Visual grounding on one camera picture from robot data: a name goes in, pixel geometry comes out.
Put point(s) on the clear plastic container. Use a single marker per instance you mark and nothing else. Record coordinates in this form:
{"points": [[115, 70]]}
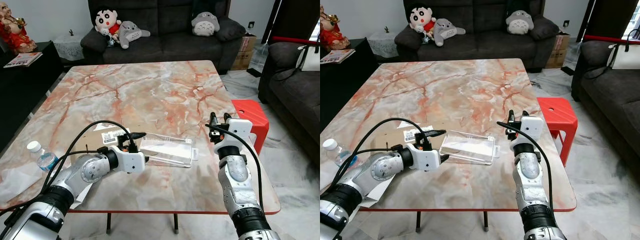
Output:
{"points": [[470, 147], [167, 150]]}

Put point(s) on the dark grey fabric sofa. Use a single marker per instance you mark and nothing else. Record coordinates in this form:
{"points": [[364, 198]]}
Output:
{"points": [[165, 47], [480, 47], [612, 105], [295, 100]]}

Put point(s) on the white crumpled tissue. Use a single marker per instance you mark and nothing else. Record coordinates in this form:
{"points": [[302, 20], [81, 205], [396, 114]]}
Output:
{"points": [[15, 186]]}

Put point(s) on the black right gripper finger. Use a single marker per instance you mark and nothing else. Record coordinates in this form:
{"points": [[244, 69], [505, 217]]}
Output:
{"points": [[511, 117], [213, 120], [226, 116], [524, 114]]}

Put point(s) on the red and gold figurine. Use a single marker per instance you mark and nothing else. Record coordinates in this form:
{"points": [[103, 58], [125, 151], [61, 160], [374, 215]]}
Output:
{"points": [[332, 30], [15, 30]]}

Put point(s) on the red plastic stool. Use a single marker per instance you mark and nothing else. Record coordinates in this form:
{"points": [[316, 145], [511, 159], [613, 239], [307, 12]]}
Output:
{"points": [[557, 117], [250, 117]]}

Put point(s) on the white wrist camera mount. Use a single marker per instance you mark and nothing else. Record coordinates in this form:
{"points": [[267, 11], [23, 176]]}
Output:
{"points": [[131, 161], [240, 129], [532, 127], [426, 159]]}

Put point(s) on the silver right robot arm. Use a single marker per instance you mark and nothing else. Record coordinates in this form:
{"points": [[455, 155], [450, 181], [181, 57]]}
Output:
{"points": [[530, 172], [235, 175]]}

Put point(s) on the dark grey cushion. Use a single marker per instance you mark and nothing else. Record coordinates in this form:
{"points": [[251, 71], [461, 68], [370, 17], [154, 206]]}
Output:
{"points": [[545, 29], [231, 30]]}

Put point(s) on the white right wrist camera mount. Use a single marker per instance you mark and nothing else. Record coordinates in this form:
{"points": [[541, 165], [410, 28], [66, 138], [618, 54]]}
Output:
{"points": [[240, 129], [532, 127]]}

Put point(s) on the flat brown cardboard box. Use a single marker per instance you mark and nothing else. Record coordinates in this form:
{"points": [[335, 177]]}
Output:
{"points": [[395, 136], [97, 137]]}

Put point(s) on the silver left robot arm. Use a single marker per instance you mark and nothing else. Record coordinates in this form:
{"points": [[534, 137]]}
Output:
{"points": [[380, 167], [85, 170]]}

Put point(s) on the cartoon boy plush doll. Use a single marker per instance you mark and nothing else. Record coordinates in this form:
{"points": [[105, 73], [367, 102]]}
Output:
{"points": [[107, 22], [422, 21]]}

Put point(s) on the red bar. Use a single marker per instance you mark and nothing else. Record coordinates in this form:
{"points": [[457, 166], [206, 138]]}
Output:
{"points": [[295, 40], [607, 38]]}

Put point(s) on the clear plastic bag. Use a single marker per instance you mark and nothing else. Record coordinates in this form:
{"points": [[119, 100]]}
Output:
{"points": [[573, 59], [257, 60]]}

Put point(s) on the white lace cloth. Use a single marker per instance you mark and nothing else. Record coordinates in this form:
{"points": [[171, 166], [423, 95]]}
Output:
{"points": [[70, 47], [383, 45]]}

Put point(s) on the black metal table frame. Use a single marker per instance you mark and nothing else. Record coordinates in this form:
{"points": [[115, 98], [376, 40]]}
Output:
{"points": [[108, 222], [417, 221]]}

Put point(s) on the brown cardboard carton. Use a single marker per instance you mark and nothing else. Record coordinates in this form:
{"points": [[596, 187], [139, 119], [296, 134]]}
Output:
{"points": [[557, 50], [244, 52]]}

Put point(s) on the clear plastic water bottle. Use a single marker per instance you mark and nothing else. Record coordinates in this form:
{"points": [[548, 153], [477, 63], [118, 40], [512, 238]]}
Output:
{"points": [[44, 157], [340, 152]]}

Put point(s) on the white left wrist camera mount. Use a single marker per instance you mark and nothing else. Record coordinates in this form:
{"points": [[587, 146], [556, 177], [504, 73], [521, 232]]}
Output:
{"points": [[426, 159], [131, 161]]}

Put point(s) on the red and white magazine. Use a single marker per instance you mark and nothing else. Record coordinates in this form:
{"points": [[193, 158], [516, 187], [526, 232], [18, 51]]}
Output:
{"points": [[337, 56], [22, 60]]}

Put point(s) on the white paper envelope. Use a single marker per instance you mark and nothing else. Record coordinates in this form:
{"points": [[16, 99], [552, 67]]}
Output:
{"points": [[85, 192], [375, 192]]}

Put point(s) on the grey round plush toy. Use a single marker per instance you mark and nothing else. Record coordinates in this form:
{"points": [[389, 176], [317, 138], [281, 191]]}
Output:
{"points": [[519, 22], [205, 24]]}

